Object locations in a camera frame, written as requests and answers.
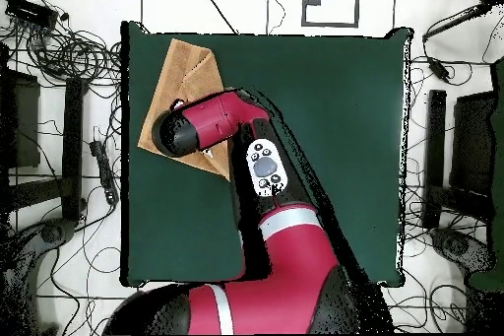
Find black power adapter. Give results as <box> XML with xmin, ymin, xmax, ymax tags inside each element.
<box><xmin>426</xmin><ymin>55</ymin><xmax>452</xmax><ymax>84</ymax></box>

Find tangled black cables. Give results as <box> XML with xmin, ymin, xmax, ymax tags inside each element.
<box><xmin>0</xmin><ymin>4</ymin><xmax>123</xmax><ymax>91</ymax></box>
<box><xmin>387</xmin><ymin>282</ymin><xmax>468</xmax><ymax>333</ymax></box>

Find black power strip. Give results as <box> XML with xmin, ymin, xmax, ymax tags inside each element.
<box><xmin>89</xmin><ymin>139</ymin><xmax>120</xmax><ymax>207</ymax></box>

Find grey tripod base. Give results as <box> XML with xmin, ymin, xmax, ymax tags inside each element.
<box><xmin>428</xmin><ymin>226</ymin><xmax>495</xmax><ymax>274</ymax></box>
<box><xmin>0</xmin><ymin>217</ymin><xmax>78</xmax><ymax>335</ymax></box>

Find dark green table cloth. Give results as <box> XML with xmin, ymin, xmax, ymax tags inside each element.
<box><xmin>120</xmin><ymin>20</ymin><xmax>413</xmax><ymax>288</ymax></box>

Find dark grey box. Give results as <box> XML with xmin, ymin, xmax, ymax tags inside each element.
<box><xmin>450</xmin><ymin>91</ymin><xmax>498</xmax><ymax>195</ymax></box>
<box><xmin>7</xmin><ymin>71</ymin><xmax>41</xmax><ymax>169</ymax></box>

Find black metal stand frame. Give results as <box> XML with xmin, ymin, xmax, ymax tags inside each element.
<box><xmin>6</xmin><ymin>76</ymin><xmax>86</xmax><ymax>223</ymax></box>
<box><xmin>421</xmin><ymin>89</ymin><xmax>495</xmax><ymax>231</ymax></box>

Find tan terry towel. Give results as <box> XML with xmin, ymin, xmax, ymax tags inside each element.
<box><xmin>137</xmin><ymin>37</ymin><xmax>232</xmax><ymax>182</ymax></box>

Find flat black electronics box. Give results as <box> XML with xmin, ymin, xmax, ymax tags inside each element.
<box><xmin>4</xmin><ymin>0</ymin><xmax>59</xmax><ymax>31</ymax></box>

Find long black floor cable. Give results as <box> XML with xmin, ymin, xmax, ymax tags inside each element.
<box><xmin>192</xmin><ymin>0</ymin><xmax>240</xmax><ymax>36</ymax></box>

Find green fabric drape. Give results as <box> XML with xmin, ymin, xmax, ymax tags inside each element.
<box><xmin>468</xmin><ymin>57</ymin><xmax>504</xmax><ymax>294</ymax></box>

